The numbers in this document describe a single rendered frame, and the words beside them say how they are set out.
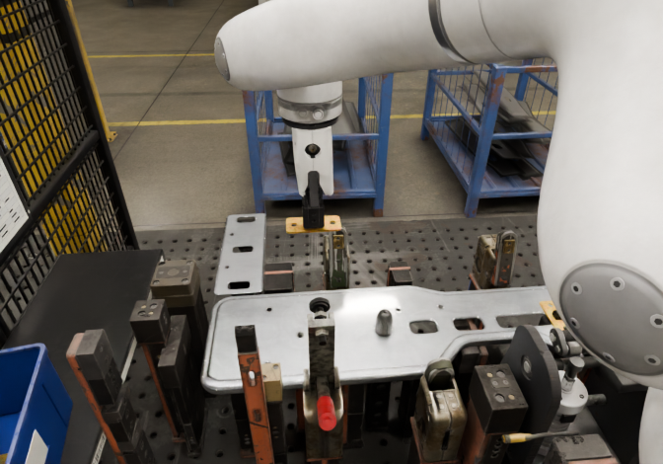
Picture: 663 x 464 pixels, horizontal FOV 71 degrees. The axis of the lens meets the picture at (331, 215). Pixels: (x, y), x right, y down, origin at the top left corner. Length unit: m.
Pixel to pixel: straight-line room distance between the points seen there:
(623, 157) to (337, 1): 0.29
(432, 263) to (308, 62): 1.15
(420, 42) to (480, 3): 0.07
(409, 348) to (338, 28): 0.60
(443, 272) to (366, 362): 0.71
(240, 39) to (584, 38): 0.32
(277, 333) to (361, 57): 0.58
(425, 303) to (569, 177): 0.72
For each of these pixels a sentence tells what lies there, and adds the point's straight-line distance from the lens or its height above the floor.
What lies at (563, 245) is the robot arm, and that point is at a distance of 0.24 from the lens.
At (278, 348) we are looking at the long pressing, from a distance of 0.87.
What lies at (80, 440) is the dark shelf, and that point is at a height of 1.03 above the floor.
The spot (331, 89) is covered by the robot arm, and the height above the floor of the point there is 1.47.
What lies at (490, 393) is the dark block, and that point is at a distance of 0.70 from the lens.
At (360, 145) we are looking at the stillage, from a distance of 3.45.
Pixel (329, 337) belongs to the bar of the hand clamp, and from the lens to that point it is 0.63.
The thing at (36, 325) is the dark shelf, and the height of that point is 1.03.
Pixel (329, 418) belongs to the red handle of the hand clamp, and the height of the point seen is 1.15.
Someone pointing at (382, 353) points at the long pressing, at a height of 1.00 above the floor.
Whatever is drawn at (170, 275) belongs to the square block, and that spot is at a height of 1.06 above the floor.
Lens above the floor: 1.67
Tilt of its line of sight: 34 degrees down
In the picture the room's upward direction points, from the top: straight up
